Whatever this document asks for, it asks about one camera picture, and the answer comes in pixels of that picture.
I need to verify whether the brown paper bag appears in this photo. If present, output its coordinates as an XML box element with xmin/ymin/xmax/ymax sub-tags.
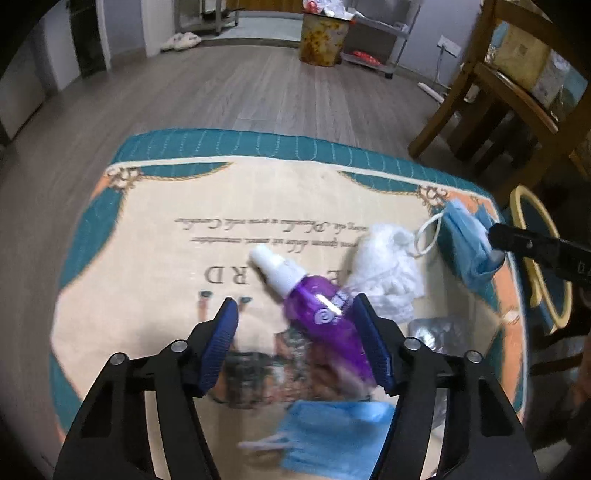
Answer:
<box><xmin>494</xmin><ymin>23</ymin><xmax>550</xmax><ymax>88</ymax></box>

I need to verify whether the blue bin with yellow rim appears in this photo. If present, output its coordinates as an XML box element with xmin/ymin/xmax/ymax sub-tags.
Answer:
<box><xmin>509</xmin><ymin>185</ymin><xmax>578</xmax><ymax>330</ymax></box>

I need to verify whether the metal kitchen shelf rack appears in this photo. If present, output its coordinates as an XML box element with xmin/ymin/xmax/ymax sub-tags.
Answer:
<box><xmin>178</xmin><ymin>0</ymin><xmax>241</xmax><ymax>35</ymax></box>

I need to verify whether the floral waste bin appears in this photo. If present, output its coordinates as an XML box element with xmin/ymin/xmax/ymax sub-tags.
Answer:
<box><xmin>299</xmin><ymin>11</ymin><xmax>350</xmax><ymax>65</ymax></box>

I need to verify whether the grey wheeled shelf rack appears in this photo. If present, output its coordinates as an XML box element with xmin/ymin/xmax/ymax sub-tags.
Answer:
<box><xmin>342</xmin><ymin>0</ymin><xmax>423</xmax><ymax>77</ymax></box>

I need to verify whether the white refrigerator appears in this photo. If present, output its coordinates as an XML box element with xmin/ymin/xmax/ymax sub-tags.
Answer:
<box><xmin>0</xmin><ymin>60</ymin><xmax>47</xmax><ymax>137</ymax></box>

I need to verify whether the white power strip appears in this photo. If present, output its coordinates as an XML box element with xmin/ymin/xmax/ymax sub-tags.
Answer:
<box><xmin>417</xmin><ymin>82</ymin><xmax>446</xmax><ymax>102</ymax></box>

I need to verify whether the silver foil blister pack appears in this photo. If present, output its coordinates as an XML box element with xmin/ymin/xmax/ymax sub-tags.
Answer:
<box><xmin>409</xmin><ymin>316</ymin><xmax>472</xmax><ymax>354</ymax></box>

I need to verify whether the white plastic bag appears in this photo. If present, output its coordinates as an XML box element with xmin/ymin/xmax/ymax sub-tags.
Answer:
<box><xmin>302</xmin><ymin>0</ymin><xmax>356</xmax><ymax>19</ymax></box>

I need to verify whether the white crumpled tissue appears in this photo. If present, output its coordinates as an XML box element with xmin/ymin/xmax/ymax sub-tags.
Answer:
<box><xmin>346</xmin><ymin>224</ymin><xmax>426</xmax><ymax>324</ymax></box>

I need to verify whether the wooden chair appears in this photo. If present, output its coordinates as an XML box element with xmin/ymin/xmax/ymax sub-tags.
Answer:
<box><xmin>409</xmin><ymin>0</ymin><xmax>591</xmax><ymax>185</ymax></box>

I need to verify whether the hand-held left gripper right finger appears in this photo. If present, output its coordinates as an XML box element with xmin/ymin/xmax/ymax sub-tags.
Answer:
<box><xmin>353</xmin><ymin>293</ymin><xmax>541</xmax><ymax>480</ymax></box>

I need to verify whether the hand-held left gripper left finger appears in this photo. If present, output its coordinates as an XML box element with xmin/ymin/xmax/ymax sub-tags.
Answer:
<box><xmin>53</xmin><ymin>296</ymin><xmax>240</xmax><ymax>480</ymax></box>

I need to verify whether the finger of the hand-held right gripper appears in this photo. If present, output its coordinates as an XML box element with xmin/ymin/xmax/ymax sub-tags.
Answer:
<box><xmin>488</xmin><ymin>223</ymin><xmax>591</xmax><ymax>284</ymax></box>

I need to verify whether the blue face mask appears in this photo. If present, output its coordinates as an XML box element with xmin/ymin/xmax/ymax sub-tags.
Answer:
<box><xmin>238</xmin><ymin>399</ymin><xmax>395</xmax><ymax>480</ymax></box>
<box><xmin>414</xmin><ymin>199</ymin><xmax>506</xmax><ymax>292</ymax></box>

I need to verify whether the white package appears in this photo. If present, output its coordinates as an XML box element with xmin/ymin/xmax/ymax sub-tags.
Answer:
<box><xmin>536</xmin><ymin>51</ymin><xmax>573</xmax><ymax>107</ymax></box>

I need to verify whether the purple spray bottle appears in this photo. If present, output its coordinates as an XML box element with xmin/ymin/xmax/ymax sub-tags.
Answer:
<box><xmin>248</xmin><ymin>244</ymin><xmax>377</xmax><ymax>386</ymax></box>

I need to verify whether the teal and cream printed mat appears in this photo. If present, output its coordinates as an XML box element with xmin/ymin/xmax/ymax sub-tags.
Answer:
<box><xmin>48</xmin><ymin>129</ymin><xmax>529</xmax><ymax>480</ymax></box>

